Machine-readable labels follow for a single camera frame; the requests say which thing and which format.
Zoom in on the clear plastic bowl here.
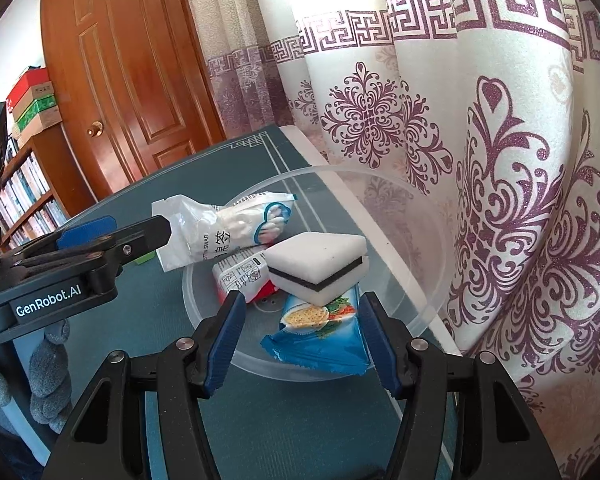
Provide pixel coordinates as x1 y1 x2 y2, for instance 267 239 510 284
181 166 448 386

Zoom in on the red and white packet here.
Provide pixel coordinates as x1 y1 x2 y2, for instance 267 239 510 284
211 252 281 306

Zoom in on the green box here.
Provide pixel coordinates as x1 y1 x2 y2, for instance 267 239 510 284
14 95 58 128

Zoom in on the teal desk mat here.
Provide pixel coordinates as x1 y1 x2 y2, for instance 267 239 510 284
10 127 461 480

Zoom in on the brown wooden door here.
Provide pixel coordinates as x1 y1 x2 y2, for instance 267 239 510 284
40 0 228 216

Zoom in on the white sponge with black stripe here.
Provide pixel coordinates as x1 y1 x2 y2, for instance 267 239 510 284
264 232 368 307

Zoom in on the wooden bookshelf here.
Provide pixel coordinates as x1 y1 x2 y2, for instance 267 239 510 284
0 122 98 253

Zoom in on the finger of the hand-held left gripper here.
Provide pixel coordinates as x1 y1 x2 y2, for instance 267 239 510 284
10 214 173 281
55 216 118 251

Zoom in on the cardboard box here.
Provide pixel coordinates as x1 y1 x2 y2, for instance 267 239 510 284
17 110 63 148

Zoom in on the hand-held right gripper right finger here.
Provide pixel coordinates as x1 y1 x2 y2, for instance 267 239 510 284
360 291 563 480

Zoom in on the row of books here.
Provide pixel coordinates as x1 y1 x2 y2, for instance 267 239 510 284
0 152 68 248

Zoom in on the blue cracker packet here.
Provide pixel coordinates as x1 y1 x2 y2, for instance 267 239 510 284
260 287 376 376

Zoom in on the white cotton swab bag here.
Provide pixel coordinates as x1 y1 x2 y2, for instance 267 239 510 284
151 191 299 273

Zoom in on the person's left hand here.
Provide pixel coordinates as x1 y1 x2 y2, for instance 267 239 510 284
0 319 74 436

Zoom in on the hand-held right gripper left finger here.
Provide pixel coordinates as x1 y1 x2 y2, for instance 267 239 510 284
55 291 247 480

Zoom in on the white curtain with purple pattern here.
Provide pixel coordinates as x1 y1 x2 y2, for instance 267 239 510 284
180 0 600 480

